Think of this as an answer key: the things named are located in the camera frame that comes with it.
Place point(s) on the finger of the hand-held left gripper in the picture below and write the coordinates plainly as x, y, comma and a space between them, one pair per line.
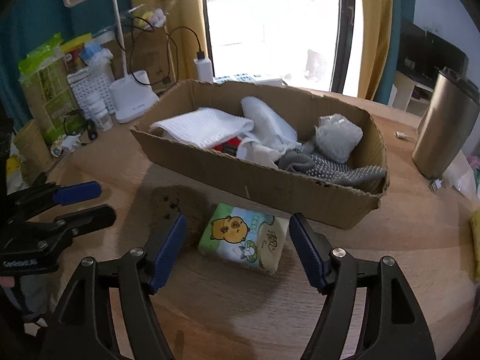
77, 193
93, 217

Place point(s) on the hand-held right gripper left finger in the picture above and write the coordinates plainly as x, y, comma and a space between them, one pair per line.
170, 251

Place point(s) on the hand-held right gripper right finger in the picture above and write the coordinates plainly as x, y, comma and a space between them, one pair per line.
305, 251

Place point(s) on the printed tissue pack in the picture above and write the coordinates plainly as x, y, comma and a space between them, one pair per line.
240, 236

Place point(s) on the cardboard box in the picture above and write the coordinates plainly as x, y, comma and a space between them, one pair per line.
262, 191

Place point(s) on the grey dotted sock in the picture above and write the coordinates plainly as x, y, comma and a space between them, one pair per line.
330, 170

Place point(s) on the light grey scrunched cloth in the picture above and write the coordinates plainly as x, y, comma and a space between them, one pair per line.
337, 138

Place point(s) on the white waffle cloth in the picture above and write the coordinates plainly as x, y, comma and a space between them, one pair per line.
206, 129

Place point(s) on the white soft cloth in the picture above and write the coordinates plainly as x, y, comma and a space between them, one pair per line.
266, 120

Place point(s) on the person's left hand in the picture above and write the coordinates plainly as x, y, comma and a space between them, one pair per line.
5, 282

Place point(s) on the small patterned pouch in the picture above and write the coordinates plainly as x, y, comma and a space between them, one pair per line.
56, 149

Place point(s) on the white charger plug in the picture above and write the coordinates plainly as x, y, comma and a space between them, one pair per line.
70, 143

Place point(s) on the brown plush piece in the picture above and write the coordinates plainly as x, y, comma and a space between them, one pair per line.
165, 198

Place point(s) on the black flashlight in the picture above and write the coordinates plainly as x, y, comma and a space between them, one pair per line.
91, 131

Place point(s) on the stack of brown paper cups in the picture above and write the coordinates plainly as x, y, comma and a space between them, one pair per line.
32, 146

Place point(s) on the yellow packet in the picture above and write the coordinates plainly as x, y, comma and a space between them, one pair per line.
13, 170

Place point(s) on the black wristband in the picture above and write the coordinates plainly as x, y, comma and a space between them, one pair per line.
67, 123

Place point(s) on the white pill bottle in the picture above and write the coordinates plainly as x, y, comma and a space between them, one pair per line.
95, 103
103, 120

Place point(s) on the white desk lamp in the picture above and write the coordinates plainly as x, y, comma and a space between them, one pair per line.
131, 101

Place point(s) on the green pack of paper cups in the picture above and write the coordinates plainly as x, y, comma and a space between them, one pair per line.
48, 90

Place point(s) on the white perforated basket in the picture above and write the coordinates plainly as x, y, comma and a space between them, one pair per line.
88, 86

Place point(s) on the jar with yellow lid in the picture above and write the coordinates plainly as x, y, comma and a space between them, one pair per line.
75, 56

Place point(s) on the blue white plastic bag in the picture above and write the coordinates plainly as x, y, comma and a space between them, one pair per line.
95, 54

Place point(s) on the small usb stick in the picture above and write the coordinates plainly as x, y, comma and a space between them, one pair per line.
435, 186

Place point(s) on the small white connector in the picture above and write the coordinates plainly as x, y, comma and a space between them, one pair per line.
403, 135

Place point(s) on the brown carton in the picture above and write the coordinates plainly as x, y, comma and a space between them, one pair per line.
150, 56

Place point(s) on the clear plastic bag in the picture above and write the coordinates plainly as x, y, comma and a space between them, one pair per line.
459, 176

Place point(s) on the white power adapter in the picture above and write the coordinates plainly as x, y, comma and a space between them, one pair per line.
203, 69

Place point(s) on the steel tumbler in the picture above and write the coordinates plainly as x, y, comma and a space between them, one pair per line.
442, 131

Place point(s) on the white flat box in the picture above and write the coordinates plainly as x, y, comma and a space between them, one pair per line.
243, 78

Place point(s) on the white cabinet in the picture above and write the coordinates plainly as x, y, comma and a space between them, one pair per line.
405, 93

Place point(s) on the yellow white small toy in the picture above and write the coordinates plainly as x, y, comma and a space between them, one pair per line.
152, 17

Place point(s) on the wide yellow curtain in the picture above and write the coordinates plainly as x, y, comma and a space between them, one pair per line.
183, 7

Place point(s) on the narrow yellow curtain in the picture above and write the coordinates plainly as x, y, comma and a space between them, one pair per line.
373, 37

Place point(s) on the black television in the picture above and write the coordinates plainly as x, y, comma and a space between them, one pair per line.
431, 52

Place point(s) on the narrow teal curtain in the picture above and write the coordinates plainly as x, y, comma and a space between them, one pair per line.
402, 3

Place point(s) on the black door frame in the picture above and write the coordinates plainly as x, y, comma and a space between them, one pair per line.
347, 33

